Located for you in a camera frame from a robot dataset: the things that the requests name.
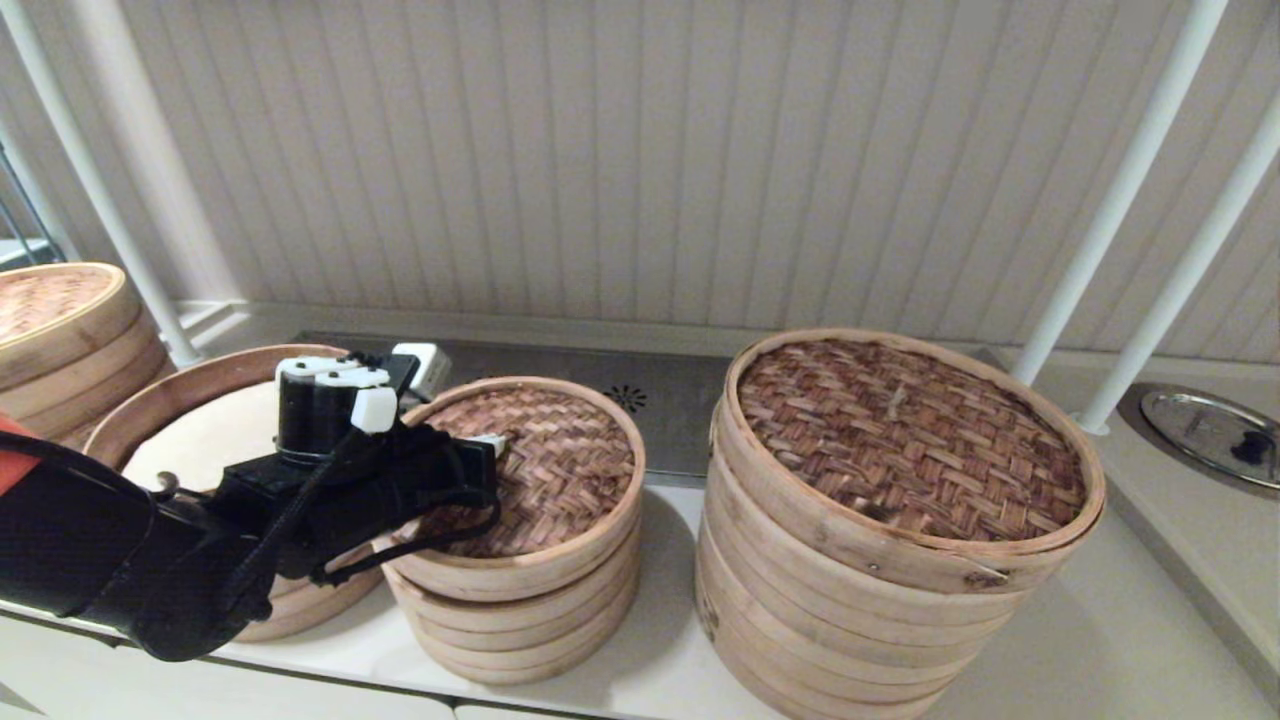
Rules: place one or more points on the wide bamboo steamer stack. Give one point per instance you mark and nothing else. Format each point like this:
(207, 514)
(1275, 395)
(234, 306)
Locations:
(820, 650)

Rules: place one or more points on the large woven bamboo steamer lid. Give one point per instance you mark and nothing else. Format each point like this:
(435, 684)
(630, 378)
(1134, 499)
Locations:
(900, 440)

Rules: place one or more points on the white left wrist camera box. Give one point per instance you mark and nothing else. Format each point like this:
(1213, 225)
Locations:
(425, 368)

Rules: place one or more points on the short bamboo steamer stack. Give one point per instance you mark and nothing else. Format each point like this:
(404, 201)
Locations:
(520, 640)

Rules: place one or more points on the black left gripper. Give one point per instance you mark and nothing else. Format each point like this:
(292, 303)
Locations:
(420, 480)

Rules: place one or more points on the round stainless steel lid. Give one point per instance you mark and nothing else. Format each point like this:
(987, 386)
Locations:
(1200, 430)

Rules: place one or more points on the medium bamboo steamer stack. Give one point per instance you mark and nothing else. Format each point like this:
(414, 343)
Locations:
(130, 420)

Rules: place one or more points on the white slanted metal pole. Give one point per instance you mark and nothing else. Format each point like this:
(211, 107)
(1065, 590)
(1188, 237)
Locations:
(141, 270)
(1118, 200)
(1180, 300)

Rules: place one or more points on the wide white column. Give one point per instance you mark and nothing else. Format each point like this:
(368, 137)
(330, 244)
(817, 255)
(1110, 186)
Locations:
(160, 170)

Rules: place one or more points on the black cylinder motor white cap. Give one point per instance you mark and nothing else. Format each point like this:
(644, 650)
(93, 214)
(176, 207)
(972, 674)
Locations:
(310, 420)

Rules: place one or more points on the round white steamer liner cloth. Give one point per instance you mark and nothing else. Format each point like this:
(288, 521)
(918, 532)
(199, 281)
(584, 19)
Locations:
(200, 440)

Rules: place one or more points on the white cabinet door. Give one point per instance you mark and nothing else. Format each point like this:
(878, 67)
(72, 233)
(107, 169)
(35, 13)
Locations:
(50, 685)

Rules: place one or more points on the tall bamboo steamer stack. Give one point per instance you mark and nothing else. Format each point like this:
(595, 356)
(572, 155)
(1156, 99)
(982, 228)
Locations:
(90, 390)

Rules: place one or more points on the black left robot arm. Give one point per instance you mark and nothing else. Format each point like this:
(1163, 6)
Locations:
(100, 550)

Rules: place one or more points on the small woven bamboo steamer lid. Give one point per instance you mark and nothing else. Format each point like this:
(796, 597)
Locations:
(560, 480)

